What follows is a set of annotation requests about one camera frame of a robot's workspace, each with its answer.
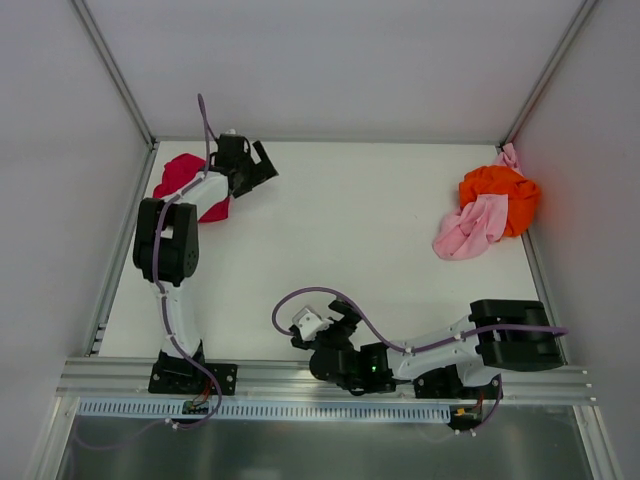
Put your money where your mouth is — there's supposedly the magenta t shirt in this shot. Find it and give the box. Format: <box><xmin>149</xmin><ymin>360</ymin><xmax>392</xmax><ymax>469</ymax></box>
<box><xmin>152</xmin><ymin>153</ymin><xmax>231</xmax><ymax>223</ymax></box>

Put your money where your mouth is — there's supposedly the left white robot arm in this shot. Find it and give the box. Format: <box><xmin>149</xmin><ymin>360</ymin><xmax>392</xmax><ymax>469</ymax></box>
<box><xmin>132</xmin><ymin>133</ymin><xmax>278</xmax><ymax>396</ymax></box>

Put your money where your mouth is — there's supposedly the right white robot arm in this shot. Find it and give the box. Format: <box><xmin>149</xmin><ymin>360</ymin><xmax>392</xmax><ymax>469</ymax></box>
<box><xmin>289</xmin><ymin>300</ymin><xmax>567</xmax><ymax>399</ymax></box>

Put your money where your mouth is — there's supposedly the pink t shirt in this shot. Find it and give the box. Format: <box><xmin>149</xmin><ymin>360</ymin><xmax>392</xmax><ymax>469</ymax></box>
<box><xmin>432</xmin><ymin>143</ymin><xmax>526</xmax><ymax>261</ymax></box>

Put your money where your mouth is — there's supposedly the orange t shirt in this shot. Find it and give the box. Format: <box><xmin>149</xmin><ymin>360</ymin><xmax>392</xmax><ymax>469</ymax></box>
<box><xmin>458</xmin><ymin>165</ymin><xmax>542</xmax><ymax>237</ymax></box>

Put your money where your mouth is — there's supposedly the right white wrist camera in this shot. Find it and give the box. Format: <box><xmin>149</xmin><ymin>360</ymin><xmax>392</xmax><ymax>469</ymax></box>
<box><xmin>292</xmin><ymin>305</ymin><xmax>333</xmax><ymax>342</ymax></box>

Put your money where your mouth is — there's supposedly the slotted cable duct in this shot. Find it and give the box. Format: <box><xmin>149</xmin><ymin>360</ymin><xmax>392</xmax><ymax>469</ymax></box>
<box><xmin>77</xmin><ymin>398</ymin><xmax>451</xmax><ymax>424</ymax></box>

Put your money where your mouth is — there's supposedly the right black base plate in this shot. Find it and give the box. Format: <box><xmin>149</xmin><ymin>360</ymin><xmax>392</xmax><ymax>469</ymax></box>
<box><xmin>412</xmin><ymin>365</ymin><xmax>500</xmax><ymax>400</ymax></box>

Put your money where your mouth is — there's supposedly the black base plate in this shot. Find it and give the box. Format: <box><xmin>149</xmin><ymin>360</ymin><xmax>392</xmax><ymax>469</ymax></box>
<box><xmin>147</xmin><ymin>357</ymin><xmax>238</xmax><ymax>396</ymax></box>
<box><xmin>412</xmin><ymin>365</ymin><xmax>500</xmax><ymax>400</ymax></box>

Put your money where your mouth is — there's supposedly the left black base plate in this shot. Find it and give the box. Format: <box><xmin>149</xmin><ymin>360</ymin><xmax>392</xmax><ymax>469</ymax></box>
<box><xmin>147</xmin><ymin>357</ymin><xmax>238</xmax><ymax>396</ymax></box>

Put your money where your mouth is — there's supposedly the left aluminium frame post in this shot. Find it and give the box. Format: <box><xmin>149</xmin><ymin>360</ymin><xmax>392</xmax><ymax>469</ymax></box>
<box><xmin>69</xmin><ymin>0</ymin><xmax>156</xmax><ymax>149</ymax></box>

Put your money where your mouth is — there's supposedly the aluminium frame post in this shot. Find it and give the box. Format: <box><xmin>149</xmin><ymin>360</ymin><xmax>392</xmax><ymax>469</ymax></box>
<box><xmin>497</xmin><ymin>0</ymin><xmax>601</xmax><ymax>150</ymax></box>
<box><xmin>69</xmin><ymin>0</ymin><xmax>156</xmax><ymax>149</ymax></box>

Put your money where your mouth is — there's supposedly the aluminium mounting rail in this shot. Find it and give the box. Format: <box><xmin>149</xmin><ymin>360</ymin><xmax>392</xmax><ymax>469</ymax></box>
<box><xmin>57</xmin><ymin>357</ymin><xmax>599</xmax><ymax>406</ymax></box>

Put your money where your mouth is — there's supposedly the right aluminium frame post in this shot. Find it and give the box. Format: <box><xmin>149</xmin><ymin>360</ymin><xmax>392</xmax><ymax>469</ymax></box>
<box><xmin>497</xmin><ymin>0</ymin><xmax>601</xmax><ymax>150</ymax></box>

